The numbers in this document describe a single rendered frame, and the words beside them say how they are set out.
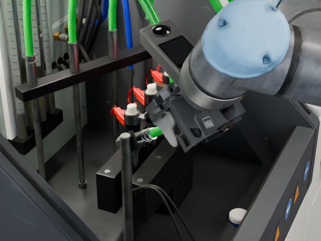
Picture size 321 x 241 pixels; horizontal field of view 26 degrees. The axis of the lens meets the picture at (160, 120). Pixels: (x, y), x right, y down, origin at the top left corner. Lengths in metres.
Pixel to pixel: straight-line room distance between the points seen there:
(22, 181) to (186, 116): 0.22
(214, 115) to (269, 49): 0.16
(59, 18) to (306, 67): 0.85
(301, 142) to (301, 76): 0.71
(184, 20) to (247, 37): 0.79
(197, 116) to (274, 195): 0.43
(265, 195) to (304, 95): 0.55
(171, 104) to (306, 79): 0.21
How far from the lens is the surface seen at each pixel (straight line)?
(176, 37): 0.88
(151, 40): 0.87
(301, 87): 0.70
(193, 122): 0.85
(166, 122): 0.93
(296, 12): 0.80
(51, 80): 1.29
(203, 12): 1.42
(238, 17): 0.66
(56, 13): 1.46
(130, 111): 1.18
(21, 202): 0.91
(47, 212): 0.90
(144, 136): 1.03
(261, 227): 1.17
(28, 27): 1.22
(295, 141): 1.40
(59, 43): 1.49
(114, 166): 1.25
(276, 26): 0.67
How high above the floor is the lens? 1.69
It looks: 31 degrees down
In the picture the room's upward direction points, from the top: straight up
